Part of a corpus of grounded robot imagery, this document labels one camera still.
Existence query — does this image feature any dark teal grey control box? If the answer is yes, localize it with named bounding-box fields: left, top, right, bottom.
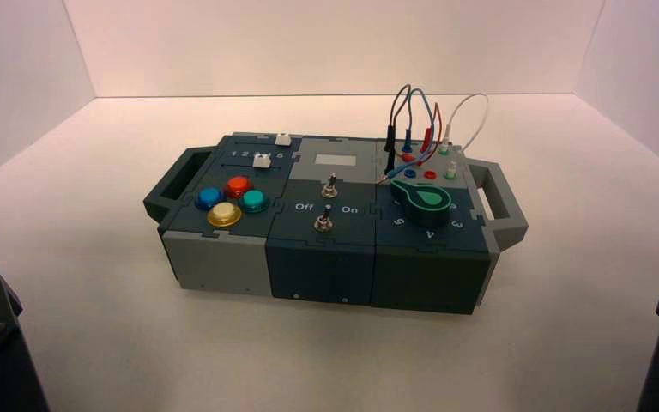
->
left=142, top=131, right=529, bottom=316

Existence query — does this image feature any white display window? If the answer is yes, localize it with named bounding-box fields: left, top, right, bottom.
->
left=314, top=154, right=358, bottom=167

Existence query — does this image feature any teal green push button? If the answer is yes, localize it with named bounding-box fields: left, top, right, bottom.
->
left=239, top=190, right=270, bottom=215

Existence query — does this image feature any red push button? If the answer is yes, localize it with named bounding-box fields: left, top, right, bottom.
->
left=224, top=174, right=254, bottom=199

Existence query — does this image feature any green rotary pointer knob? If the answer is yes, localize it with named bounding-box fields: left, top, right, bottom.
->
left=390, top=179, right=453, bottom=228

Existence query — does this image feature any yellow push button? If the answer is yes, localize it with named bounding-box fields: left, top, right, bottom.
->
left=207, top=202, right=244, bottom=228

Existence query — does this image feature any blue push button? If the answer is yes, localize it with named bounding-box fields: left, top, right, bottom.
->
left=194, top=186, right=227, bottom=211

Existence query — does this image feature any black jumper cable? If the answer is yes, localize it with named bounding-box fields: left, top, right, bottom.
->
left=382, top=83, right=416, bottom=178

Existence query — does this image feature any blue jumper cable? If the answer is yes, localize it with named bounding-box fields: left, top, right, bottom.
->
left=374, top=88, right=441, bottom=186

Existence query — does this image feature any red jumper cable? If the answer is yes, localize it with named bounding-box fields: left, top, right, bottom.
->
left=397, top=100, right=444, bottom=167

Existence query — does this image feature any white jumper cable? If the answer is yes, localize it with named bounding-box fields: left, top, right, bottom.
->
left=440, top=92, right=491, bottom=180

